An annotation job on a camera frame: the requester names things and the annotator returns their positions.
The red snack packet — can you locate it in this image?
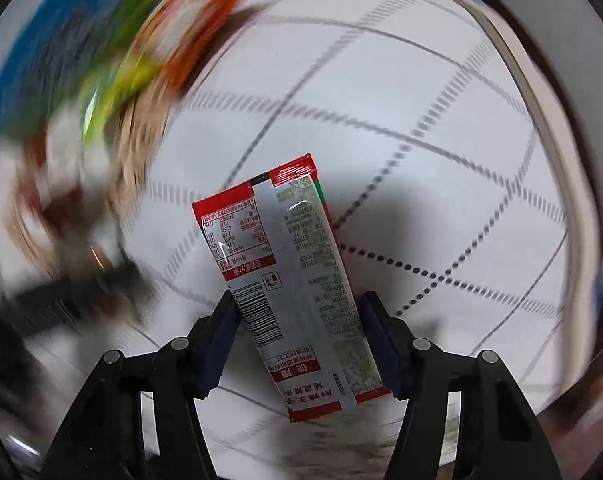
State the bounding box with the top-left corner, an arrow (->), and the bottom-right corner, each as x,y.
4,130 -> 86,275

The red white sachet packet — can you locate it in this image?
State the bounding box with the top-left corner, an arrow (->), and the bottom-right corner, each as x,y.
192,154 -> 388,422

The orange panda snack bag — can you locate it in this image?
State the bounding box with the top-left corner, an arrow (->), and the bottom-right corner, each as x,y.
141,0 -> 268,99

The green candy bag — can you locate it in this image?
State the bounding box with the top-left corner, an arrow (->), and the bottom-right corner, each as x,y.
78,32 -> 166,146

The cardboard milk box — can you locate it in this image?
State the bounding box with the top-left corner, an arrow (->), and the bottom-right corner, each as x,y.
0,0 -> 160,139

